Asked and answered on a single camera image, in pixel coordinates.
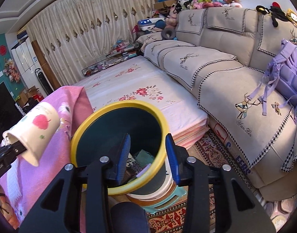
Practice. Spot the beige curtain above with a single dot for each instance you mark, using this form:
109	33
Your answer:
73	34

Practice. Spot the beige covered sofa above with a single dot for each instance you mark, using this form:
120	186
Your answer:
220	55

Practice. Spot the artificial flower bouquet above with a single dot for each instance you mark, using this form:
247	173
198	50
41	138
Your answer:
10	70

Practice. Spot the paper cup with red heart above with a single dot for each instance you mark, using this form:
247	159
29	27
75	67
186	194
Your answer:
34	131

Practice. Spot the black tower fan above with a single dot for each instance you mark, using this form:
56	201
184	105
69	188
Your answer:
43	81

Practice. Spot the yellow rimmed dark trash bin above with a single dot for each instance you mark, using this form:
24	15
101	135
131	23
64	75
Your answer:
117	130

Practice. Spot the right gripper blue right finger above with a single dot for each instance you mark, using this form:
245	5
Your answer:
177	156

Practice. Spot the patterned red rug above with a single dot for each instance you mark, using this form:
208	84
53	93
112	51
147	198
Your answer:
215	182

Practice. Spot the black mouse plush toy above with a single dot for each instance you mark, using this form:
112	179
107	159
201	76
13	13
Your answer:
275	12

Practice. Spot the low shelf of books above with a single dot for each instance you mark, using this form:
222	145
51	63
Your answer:
112	59

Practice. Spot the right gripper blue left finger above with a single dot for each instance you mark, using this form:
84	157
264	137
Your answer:
118	156

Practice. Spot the grey neck pillow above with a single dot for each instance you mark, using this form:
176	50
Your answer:
168	34

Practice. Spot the teal plastic stool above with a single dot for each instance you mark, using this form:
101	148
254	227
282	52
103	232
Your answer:
166	201

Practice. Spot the pink floral table cloth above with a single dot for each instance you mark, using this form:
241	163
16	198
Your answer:
23	183

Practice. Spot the purple backpack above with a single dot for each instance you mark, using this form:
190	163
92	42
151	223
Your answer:
281	76

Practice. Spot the plush toy pile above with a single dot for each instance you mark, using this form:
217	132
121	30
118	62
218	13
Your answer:
204	4

